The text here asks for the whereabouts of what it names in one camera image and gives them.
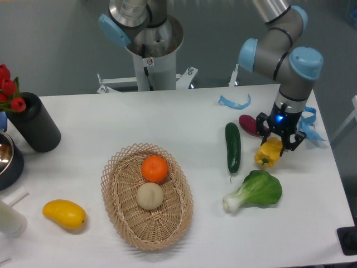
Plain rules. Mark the white metal frame bracket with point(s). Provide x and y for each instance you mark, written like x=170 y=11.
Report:
x=187 y=80

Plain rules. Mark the blue crumpled tape strip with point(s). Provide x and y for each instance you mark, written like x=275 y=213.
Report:
x=306 y=124

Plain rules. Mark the green bok choy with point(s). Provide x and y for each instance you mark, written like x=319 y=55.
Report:
x=258 y=188

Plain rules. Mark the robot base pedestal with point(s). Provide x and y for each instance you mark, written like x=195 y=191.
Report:
x=150 y=35

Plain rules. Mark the red tulip flowers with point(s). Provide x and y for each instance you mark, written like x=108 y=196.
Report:
x=11 y=99

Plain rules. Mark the orange fruit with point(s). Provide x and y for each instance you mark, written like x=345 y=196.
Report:
x=154 y=168

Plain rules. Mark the dark metal bowl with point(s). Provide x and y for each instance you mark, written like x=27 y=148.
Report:
x=12 y=161

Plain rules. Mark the black device table corner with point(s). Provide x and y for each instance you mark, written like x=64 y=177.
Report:
x=347 y=239

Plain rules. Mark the purple sweet potato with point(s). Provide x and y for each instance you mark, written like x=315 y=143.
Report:
x=248 y=124

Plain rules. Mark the white cylindrical bottle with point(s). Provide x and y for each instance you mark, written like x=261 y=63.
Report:
x=13 y=223

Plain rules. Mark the white flat block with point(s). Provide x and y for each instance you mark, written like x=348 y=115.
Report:
x=16 y=196

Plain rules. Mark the woven wicker basket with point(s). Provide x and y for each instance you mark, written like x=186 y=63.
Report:
x=141 y=228

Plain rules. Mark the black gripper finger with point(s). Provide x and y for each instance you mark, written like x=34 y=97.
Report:
x=287 y=144
x=261 y=129

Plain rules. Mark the blue tape strip curved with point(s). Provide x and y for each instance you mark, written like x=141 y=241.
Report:
x=234 y=105

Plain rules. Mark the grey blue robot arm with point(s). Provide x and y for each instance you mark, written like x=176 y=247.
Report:
x=296 y=69

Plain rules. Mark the black cylindrical vase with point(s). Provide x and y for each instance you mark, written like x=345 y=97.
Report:
x=35 y=124

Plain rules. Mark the green cucumber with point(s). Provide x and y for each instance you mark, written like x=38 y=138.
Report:
x=233 y=147

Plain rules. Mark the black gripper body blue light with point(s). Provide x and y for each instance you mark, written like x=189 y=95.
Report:
x=280 y=119

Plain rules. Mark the white steamed bun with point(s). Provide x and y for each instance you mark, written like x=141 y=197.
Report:
x=149 y=196

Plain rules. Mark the yellow mango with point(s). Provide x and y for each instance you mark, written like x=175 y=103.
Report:
x=65 y=213

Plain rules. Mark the yellow bell pepper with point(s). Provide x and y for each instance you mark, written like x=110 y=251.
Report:
x=269 y=152

